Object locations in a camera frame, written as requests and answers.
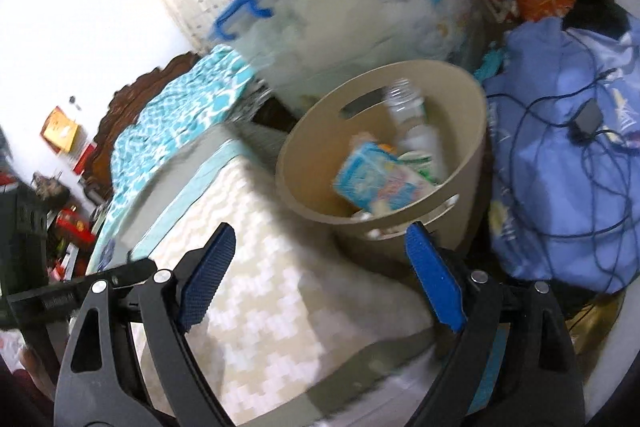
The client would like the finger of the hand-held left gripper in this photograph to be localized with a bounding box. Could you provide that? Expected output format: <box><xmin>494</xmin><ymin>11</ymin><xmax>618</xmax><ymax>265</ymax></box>
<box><xmin>5</xmin><ymin>259</ymin><xmax>157</xmax><ymax>323</ymax></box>

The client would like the person's left hand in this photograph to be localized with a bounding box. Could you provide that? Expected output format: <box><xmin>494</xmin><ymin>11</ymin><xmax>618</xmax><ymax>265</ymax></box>
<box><xmin>17</xmin><ymin>344</ymin><xmax>57</xmax><ymax>408</ymax></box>

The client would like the black cloth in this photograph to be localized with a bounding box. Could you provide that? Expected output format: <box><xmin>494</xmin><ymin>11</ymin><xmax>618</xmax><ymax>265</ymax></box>
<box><xmin>562</xmin><ymin>0</ymin><xmax>631</xmax><ymax>38</ymax></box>

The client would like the clear storage box blue handle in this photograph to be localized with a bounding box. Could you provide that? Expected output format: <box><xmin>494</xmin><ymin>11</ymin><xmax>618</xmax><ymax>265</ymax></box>
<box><xmin>212</xmin><ymin>0</ymin><xmax>488</xmax><ymax>108</ymax></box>

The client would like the zigzag patterned bed sheet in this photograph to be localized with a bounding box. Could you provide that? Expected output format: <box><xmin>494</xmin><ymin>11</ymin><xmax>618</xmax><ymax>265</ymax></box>
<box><xmin>90</xmin><ymin>122</ymin><xmax>451</xmax><ymax>427</ymax></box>

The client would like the teal patterned blanket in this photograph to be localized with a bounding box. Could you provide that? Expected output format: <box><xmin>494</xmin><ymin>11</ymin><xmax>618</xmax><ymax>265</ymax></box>
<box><xmin>92</xmin><ymin>44</ymin><xmax>253</xmax><ymax>278</ymax></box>

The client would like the light blue cloth bundle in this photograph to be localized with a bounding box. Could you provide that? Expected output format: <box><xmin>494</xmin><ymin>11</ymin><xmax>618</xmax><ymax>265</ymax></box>
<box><xmin>482</xmin><ymin>17</ymin><xmax>640</xmax><ymax>293</ymax></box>

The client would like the teal knitted cloth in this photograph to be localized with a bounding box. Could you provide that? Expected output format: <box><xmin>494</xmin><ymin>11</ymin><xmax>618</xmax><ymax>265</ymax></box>
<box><xmin>472</xmin><ymin>42</ymin><xmax>508</xmax><ymax>82</ymax></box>

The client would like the red gift box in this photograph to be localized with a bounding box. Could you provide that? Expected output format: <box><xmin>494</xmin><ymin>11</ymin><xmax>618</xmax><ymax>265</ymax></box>
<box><xmin>55</xmin><ymin>207</ymin><xmax>98</xmax><ymax>248</ymax></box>

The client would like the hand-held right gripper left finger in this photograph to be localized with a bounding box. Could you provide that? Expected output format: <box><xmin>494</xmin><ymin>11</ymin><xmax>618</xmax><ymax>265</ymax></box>
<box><xmin>54</xmin><ymin>222</ymin><xmax>237</xmax><ymax>427</ymax></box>

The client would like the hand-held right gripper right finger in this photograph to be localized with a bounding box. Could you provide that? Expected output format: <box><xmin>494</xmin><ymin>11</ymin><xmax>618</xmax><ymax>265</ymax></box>
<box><xmin>405</xmin><ymin>222</ymin><xmax>586</xmax><ymax>427</ymax></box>

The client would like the blue printed packet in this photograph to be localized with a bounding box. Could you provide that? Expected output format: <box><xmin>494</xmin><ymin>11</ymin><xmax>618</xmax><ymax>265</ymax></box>
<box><xmin>332</xmin><ymin>143</ymin><xmax>437</xmax><ymax>212</ymax></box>

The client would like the brown handbag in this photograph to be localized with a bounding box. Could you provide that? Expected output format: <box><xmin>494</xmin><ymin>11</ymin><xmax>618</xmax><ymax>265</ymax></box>
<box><xmin>31</xmin><ymin>172</ymin><xmax>71</xmax><ymax>202</ymax></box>

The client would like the black cable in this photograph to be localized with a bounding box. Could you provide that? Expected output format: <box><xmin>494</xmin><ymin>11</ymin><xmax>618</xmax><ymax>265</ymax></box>
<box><xmin>487</xmin><ymin>27</ymin><xmax>640</xmax><ymax>295</ymax></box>

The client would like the beige waste bin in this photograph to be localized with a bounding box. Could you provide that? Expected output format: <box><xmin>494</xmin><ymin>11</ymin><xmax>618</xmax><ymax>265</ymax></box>
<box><xmin>275</xmin><ymin>61</ymin><xmax>490</xmax><ymax>265</ymax></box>

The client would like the carved wooden headboard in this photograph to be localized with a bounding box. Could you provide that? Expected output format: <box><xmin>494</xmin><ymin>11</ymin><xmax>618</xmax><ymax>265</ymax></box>
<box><xmin>80</xmin><ymin>52</ymin><xmax>201</xmax><ymax>202</ymax></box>

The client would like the black power adapter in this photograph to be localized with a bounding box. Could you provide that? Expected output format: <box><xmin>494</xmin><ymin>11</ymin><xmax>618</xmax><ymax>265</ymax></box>
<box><xmin>567</xmin><ymin>99</ymin><xmax>603</xmax><ymax>142</ymax></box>

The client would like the clear plastic bottle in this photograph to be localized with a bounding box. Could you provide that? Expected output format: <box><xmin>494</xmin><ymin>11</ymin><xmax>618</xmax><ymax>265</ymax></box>
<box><xmin>382</xmin><ymin>78</ymin><xmax>448</xmax><ymax>185</ymax></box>

